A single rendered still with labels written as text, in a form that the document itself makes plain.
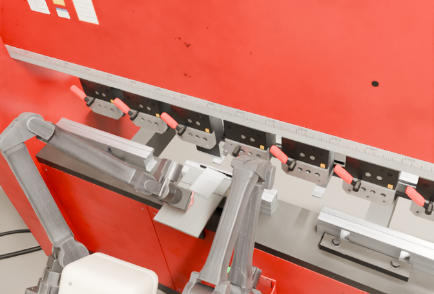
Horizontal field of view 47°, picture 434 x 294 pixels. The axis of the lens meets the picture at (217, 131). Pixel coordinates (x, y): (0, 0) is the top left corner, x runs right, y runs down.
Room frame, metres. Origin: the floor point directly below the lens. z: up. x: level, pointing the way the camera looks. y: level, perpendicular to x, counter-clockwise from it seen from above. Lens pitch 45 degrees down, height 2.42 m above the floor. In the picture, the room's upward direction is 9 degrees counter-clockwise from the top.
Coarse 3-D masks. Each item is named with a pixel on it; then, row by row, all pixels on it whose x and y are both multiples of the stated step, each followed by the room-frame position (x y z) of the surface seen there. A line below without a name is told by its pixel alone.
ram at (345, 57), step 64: (0, 0) 1.62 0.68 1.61; (64, 0) 1.44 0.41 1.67; (128, 0) 1.29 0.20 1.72; (192, 0) 1.17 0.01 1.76; (256, 0) 1.06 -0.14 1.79; (320, 0) 0.97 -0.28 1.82; (384, 0) 0.90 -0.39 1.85; (128, 64) 1.33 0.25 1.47; (192, 64) 1.19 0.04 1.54; (256, 64) 1.07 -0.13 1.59; (320, 64) 0.97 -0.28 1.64; (384, 64) 0.88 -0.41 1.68; (256, 128) 1.08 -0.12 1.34; (320, 128) 0.96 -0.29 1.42; (384, 128) 0.87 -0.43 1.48
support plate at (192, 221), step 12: (192, 168) 1.26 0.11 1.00; (192, 180) 1.20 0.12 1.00; (228, 180) 1.17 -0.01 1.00; (216, 192) 1.13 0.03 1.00; (168, 204) 1.10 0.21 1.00; (204, 204) 1.08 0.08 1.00; (216, 204) 1.07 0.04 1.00; (156, 216) 1.06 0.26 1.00; (168, 216) 1.05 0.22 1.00; (180, 216) 1.04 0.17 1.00; (192, 216) 1.04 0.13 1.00; (204, 216) 1.03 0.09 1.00; (180, 228) 0.99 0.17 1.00; (192, 228) 0.99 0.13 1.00
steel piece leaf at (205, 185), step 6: (204, 174) 1.22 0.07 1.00; (198, 180) 1.19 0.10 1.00; (204, 180) 1.19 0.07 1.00; (210, 180) 1.18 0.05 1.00; (216, 180) 1.18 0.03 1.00; (192, 186) 1.17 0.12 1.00; (198, 186) 1.17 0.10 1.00; (204, 186) 1.16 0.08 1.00; (210, 186) 1.16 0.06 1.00; (216, 186) 1.15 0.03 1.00; (198, 192) 1.14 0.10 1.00; (204, 192) 1.13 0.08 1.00; (210, 192) 1.13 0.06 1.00; (204, 198) 1.10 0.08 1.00
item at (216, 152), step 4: (220, 140) 1.21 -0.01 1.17; (220, 144) 1.21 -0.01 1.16; (196, 148) 1.25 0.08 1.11; (200, 148) 1.24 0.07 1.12; (204, 148) 1.23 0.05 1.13; (212, 148) 1.21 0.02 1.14; (216, 148) 1.20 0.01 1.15; (220, 148) 1.20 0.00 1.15; (200, 152) 1.26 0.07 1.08; (204, 152) 1.25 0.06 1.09; (208, 152) 1.23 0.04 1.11; (212, 152) 1.21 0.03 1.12; (216, 152) 1.21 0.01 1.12; (220, 152) 1.20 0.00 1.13; (212, 156) 1.23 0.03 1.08; (216, 156) 1.22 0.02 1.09; (220, 156) 1.20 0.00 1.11
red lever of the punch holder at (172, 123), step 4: (164, 112) 1.24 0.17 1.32; (164, 116) 1.23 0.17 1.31; (168, 116) 1.23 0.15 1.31; (164, 120) 1.23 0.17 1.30; (168, 120) 1.22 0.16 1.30; (172, 120) 1.23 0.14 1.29; (168, 124) 1.22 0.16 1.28; (172, 124) 1.21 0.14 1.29; (176, 124) 1.22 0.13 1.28; (176, 128) 1.21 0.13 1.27; (180, 128) 1.21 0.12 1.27; (184, 128) 1.21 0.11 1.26; (180, 132) 1.19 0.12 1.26
